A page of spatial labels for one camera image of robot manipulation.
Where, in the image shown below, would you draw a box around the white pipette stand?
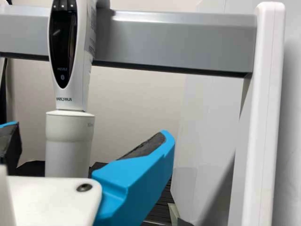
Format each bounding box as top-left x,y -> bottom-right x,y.
0,1 -> 286,226

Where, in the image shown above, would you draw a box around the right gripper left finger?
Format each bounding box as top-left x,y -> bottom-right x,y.
0,121 -> 23,168

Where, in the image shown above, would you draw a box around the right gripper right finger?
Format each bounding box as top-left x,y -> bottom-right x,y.
91,129 -> 176,226

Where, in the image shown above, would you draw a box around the white incubator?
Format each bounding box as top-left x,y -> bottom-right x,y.
6,0 -> 257,214

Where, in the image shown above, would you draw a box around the pipette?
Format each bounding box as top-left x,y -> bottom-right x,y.
44,0 -> 97,179

